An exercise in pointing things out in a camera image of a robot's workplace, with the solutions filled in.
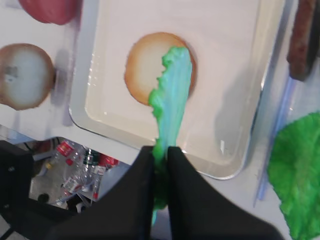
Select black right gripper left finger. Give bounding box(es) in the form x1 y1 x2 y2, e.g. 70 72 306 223
47 146 154 240

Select clear patty holder rail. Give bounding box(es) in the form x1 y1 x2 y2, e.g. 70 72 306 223
253 77 296 208

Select green lettuce leaf in holder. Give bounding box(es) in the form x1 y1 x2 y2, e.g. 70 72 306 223
268 112 320 240

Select bread slice on tray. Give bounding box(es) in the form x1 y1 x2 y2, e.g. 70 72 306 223
124 32 197 106

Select green lettuce leaf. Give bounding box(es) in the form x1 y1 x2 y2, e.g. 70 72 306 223
148 46 193 225
268 112 320 240

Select plastic bottles under table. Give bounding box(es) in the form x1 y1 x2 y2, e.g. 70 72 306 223
25 137 119 213

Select front brown meat patty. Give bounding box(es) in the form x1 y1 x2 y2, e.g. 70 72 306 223
287 0 317 81

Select white rectangular tray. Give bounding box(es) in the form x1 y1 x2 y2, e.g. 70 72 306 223
69 0 285 180

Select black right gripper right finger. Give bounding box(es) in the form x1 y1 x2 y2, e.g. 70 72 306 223
167 146 283 240

